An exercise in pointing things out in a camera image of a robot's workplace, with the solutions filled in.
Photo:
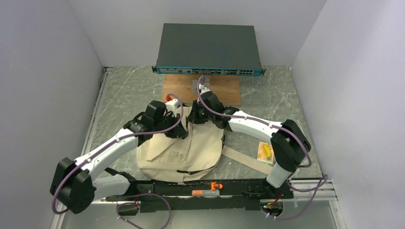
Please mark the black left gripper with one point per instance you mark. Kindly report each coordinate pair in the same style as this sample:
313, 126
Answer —
179, 132

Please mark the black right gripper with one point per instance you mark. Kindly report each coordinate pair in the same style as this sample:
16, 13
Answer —
193, 117

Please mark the beige canvas backpack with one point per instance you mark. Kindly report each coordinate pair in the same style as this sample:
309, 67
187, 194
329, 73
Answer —
178, 160

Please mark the orange pen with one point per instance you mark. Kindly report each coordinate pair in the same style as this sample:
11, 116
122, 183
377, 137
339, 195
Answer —
213, 191

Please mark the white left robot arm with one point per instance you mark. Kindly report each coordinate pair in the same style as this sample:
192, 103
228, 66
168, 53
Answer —
76, 183

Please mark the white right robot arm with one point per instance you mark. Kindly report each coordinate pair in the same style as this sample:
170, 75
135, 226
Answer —
290, 145

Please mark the yellow banana toy pack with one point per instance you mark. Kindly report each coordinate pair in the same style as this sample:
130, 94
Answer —
265, 154

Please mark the wooden base board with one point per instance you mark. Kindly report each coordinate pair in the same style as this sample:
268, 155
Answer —
227, 88

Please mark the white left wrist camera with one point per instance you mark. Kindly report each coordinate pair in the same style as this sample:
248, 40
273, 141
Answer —
173, 106

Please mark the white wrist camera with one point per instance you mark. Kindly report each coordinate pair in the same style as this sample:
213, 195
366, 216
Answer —
173, 106
201, 90

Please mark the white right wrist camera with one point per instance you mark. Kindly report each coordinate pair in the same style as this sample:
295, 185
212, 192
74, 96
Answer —
201, 90

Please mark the grey metal stand bracket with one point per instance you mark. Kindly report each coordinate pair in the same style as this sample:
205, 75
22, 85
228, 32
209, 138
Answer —
205, 81

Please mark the grey network switch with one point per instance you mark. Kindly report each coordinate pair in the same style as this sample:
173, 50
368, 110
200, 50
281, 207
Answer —
208, 49

